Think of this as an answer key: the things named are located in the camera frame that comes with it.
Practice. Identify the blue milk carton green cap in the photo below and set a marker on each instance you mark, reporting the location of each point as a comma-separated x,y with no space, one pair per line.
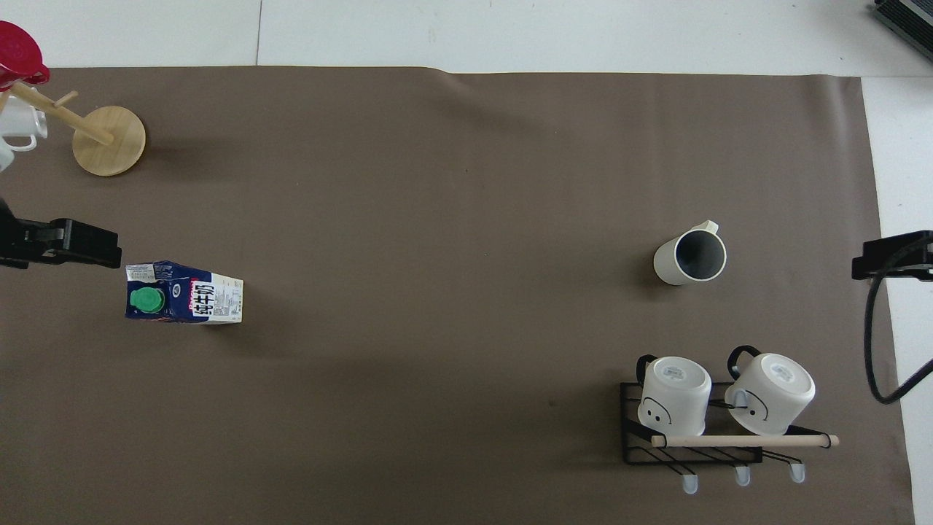
189,295

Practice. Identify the black stand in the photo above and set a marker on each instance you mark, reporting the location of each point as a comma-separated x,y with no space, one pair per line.
87,244
878,262

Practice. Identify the wooden mug tree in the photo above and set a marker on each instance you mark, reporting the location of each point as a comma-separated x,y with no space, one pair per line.
109,149

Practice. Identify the black ribbed box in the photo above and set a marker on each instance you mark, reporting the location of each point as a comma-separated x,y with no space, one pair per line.
911,18

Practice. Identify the red cup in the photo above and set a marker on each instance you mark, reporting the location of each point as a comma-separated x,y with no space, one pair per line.
18,51

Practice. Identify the cream mug dark inside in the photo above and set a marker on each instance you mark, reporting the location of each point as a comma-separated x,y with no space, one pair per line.
667,264

